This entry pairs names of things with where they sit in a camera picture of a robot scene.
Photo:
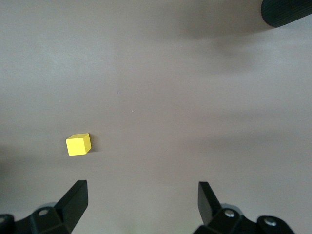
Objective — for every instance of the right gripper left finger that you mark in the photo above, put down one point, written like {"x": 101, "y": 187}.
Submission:
{"x": 70, "y": 207}

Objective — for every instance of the brown table cover sheet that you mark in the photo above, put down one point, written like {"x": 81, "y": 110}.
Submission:
{"x": 156, "y": 97}

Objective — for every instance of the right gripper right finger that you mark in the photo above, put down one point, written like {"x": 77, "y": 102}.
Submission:
{"x": 209, "y": 209}

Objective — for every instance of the black padded cylinder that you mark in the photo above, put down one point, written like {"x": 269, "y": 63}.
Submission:
{"x": 285, "y": 12}

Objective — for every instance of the yellow cube block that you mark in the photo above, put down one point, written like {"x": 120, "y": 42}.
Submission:
{"x": 76, "y": 146}

